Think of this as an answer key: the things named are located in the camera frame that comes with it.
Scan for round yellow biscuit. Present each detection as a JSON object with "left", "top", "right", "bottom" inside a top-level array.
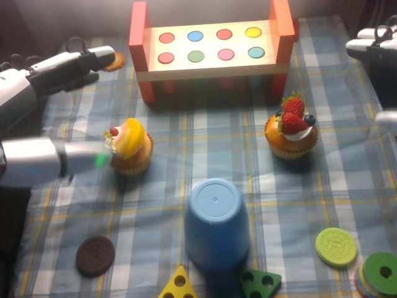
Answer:
[{"left": 104, "top": 52, "right": 127, "bottom": 72}]

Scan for green sandwich cookie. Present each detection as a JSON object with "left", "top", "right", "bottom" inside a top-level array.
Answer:
[{"left": 315, "top": 227, "right": 358, "bottom": 268}]

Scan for coloured wooden ring stack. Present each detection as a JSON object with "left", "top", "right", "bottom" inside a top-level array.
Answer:
[{"left": 353, "top": 263, "right": 384, "bottom": 298}]

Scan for yellow triangle block with holes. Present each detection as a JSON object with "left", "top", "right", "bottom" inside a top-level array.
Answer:
[{"left": 158, "top": 266, "right": 199, "bottom": 298}]

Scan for brown sandwich cookie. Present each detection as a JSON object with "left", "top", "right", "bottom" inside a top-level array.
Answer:
[{"left": 76, "top": 235, "right": 116, "bottom": 277}]

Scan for wooden peg hammer bench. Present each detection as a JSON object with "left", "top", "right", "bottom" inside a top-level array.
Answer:
[{"left": 128, "top": 0, "right": 300, "bottom": 105}]

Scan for strawberry cupcake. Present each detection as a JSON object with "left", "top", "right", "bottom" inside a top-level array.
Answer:
[{"left": 264, "top": 91, "right": 319, "bottom": 161}]

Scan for green wooden stacking ring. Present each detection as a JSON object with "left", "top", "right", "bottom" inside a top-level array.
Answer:
[{"left": 362, "top": 251, "right": 397, "bottom": 296}]

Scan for peach slice cupcake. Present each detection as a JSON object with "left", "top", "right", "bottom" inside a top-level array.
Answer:
[{"left": 104, "top": 117, "right": 154, "bottom": 176}]

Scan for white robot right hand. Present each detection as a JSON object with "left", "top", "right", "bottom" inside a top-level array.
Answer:
[{"left": 346, "top": 15, "right": 397, "bottom": 137}]

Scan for blue plaid tablecloth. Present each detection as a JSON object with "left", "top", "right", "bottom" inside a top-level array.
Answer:
[{"left": 12, "top": 15, "right": 397, "bottom": 298}]

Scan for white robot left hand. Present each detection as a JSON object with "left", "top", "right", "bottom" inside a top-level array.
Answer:
[{"left": 0, "top": 37, "right": 116, "bottom": 189}]

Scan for green triangle block with holes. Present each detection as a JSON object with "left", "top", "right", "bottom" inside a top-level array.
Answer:
[{"left": 238, "top": 268, "right": 283, "bottom": 298}]

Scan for blue plastic cup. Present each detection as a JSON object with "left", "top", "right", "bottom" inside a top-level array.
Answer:
[{"left": 183, "top": 178, "right": 251, "bottom": 273}]

